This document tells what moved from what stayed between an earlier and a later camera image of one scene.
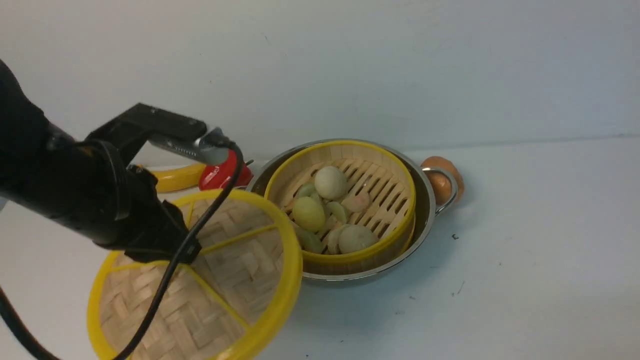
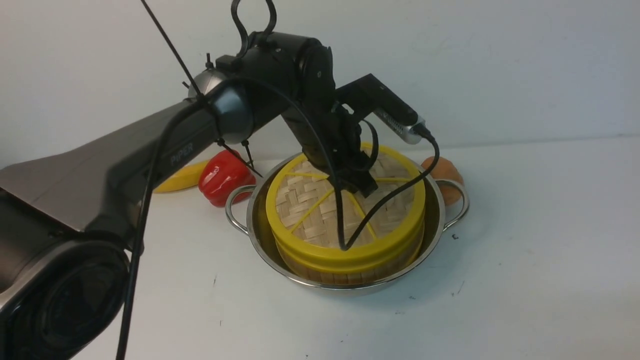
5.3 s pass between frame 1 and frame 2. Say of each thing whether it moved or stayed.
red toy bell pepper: stayed
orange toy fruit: stayed
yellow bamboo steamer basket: moved
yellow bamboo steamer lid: moved
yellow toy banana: stayed
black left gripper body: moved
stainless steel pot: moved
